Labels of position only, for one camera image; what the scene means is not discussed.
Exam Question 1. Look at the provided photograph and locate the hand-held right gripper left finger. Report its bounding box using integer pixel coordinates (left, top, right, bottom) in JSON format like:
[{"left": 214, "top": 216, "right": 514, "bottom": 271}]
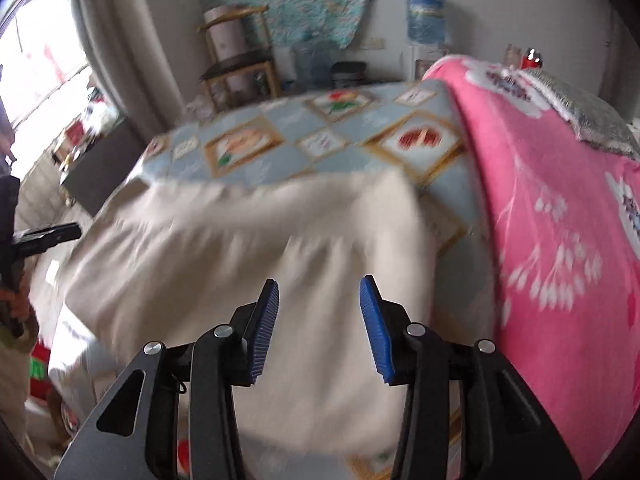
[{"left": 54, "top": 278, "right": 281, "bottom": 480}]

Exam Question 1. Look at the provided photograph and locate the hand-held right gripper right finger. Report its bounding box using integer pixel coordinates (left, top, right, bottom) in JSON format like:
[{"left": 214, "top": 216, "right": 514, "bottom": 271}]
[{"left": 359, "top": 275, "right": 583, "bottom": 480}]

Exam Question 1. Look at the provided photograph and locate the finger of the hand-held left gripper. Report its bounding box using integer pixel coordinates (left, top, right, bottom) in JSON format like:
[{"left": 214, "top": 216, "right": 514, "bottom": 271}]
[{"left": 14, "top": 222, "right": 82, "bottom": 256}]

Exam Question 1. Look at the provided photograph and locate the cream jacket with black stripes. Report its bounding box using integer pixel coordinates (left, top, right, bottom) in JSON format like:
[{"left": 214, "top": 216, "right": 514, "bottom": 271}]
[{"left": 62, "top": 167, "right": 436, "bottom": 456}]

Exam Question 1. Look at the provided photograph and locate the person's left hand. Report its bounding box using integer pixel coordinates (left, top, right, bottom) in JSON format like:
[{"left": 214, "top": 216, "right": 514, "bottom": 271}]
[{"left": 0, "top": 287, "right": 32, "bottom": 339}]

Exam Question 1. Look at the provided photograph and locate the grey cabinet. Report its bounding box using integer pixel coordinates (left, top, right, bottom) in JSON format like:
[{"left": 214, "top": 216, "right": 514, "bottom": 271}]
[{"left": 60, "top": 120, "right": 151, "bottom": 216}]

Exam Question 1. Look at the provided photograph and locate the red bag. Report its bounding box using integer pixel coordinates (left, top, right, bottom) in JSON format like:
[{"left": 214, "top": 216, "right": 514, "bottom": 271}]
[{"left": 27, "top": 340, "right": 53, "bottom": 401}]

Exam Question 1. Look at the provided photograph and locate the fruit print tablecloth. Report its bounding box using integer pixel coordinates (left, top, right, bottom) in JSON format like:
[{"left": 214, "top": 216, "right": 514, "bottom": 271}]
[{"left": 47, "top": 80, "right": 501, "bottom": 480}]

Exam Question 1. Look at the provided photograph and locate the white plastic bag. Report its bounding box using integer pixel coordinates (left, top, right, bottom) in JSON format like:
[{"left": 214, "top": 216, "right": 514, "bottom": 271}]
[{"left": 185, "top": 97, "right": 216, "bottom": 121}]

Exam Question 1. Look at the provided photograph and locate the grey curtain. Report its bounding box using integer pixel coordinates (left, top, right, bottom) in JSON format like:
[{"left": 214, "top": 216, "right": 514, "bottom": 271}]
[{"left": 70, "top": 0, "right": 206, "bottom": 136}]

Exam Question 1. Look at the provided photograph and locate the pink flower print blanket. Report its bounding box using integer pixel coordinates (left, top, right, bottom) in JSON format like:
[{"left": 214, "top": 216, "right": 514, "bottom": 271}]
[{"left": 422, "top": 55, "right": 640, "bottom": 478}]

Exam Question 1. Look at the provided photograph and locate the wooden chair with dark seat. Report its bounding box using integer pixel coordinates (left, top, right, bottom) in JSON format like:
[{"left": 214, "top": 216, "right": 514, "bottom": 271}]
[{"left": 197, "top": 6, "right": 281, "bottom": 111}]

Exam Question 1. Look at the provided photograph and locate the black rice cooker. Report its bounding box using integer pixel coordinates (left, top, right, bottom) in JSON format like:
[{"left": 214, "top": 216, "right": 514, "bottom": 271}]
[{"left": 331, "top": 61, "right": 368, "bottom": 88}]

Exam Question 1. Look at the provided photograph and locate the white cylinder roll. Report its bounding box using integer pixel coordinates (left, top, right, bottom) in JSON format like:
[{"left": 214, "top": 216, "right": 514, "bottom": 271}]
[{"left": 204, "top": 5, "right": 248, "bottom": 61}]

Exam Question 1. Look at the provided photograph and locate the clear water jug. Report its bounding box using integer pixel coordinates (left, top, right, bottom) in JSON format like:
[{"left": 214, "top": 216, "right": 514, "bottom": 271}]
[{"left": 292, "top": 40, "right": 333, "bottom": 88}]

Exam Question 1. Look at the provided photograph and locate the white water dispenser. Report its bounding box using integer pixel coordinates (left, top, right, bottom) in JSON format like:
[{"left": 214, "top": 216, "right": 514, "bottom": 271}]
[{"left": 410, "top": 45, "right": 448, "bottom": 81}]

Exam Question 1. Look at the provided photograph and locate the silver quilted mat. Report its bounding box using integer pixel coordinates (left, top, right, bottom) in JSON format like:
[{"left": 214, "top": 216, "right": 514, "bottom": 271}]
[{"left": 520, "top": 67, "right": 640, "bottom": 161}]

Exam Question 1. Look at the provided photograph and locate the blue water bottle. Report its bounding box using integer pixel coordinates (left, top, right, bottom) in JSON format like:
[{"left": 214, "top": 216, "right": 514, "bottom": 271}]
[{"left": 405, "top": 0, "right": 448, "bottom": 46}]

